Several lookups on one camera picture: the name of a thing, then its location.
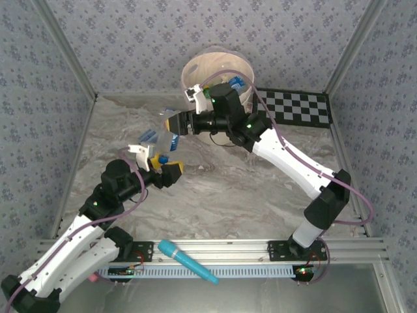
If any clear bottle blue cap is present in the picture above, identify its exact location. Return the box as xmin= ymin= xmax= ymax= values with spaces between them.
xmin=152 ymin=130 xmax=180 ymax=166

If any Pocari Sweat bottle white cap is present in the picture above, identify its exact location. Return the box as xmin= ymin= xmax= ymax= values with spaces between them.
xmin=227 ymin=75 xmax=246 ymax=92

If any soda water bottle blue label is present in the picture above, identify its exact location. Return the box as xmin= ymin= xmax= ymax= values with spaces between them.
xmin=138 ymin=128 xmax=157 ymax=146

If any cream plastic waste bin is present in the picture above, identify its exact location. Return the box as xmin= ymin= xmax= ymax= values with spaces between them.
xmin=180 ymin=52 xmax=255 ymax=147

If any black grey checkerboard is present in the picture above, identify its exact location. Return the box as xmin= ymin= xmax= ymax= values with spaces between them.
xmin=253 ymin=87 xmax=334 ymax=130

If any blue toy microphone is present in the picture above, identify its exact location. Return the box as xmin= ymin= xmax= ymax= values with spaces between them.
xmin=158 ymin=239 xmax=220 ymax=285

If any small circuit board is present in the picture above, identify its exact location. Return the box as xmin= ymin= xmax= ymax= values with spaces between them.
xmin=292 ymin=264 xmax=319 ymax=282
xmin=107 ymin=264 xmax=145 ymax=278

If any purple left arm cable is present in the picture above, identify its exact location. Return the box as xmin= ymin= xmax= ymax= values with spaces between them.
xmin=5 ymin=147 xmax=146 ymax=313

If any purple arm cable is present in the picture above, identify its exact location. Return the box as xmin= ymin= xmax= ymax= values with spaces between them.
xmin=201 ymin=71 xmax=375 ymax=284
xmin=5 ymin=147 xmax=146 ymax=313

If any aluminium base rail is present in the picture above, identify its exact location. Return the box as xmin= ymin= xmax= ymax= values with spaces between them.
xmin=35 ymin=239 xmax=390 ymax=263

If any slotted cable duct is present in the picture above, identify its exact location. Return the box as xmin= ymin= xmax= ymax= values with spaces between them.
xmin=97 ymin=264 xmax=299 ymax=280

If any aluminium frame post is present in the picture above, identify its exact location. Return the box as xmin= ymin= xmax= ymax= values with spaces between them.
xmin=34 ymin=0 xmax=98 ymax=98
xmin=325 ymin=0 xmax=388 ymax=95

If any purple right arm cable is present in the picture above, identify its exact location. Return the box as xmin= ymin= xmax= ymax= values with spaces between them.
xmin=201 ymin=71 xmax=375 ymax=284

